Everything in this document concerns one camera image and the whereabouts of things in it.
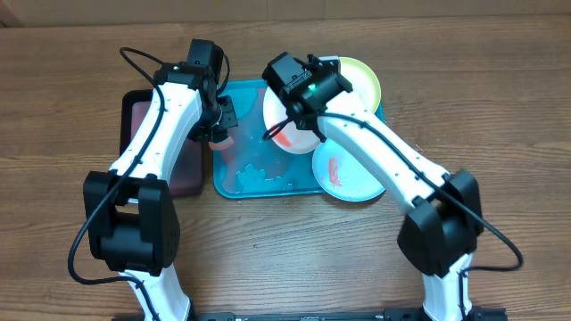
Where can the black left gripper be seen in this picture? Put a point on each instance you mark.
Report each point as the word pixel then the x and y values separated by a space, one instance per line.
pixel 230 122

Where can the green and pink sponge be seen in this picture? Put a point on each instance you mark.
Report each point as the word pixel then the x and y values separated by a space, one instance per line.
pixel 222 145

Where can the yellow plate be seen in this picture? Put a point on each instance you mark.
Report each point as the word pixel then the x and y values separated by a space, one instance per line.
pixel 364 81

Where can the teal serving tray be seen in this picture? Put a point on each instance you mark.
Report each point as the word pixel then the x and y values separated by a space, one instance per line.
pixel 252 167

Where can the white plate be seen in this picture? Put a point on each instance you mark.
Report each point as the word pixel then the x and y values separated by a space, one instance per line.
pixel 289 139

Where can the light blue plate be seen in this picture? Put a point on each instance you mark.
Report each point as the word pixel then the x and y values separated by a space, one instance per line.
pixel 342 176

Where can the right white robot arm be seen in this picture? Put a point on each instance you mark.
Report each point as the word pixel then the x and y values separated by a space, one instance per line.
pixel 322 101

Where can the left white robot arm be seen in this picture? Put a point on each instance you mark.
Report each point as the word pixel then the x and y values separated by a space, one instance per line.
pixel 131 223

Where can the dark maroon tray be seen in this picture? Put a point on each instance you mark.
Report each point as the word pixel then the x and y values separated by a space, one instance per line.
pixel 187 177

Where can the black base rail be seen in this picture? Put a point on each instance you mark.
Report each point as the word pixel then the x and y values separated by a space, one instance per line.
pixel 312 316

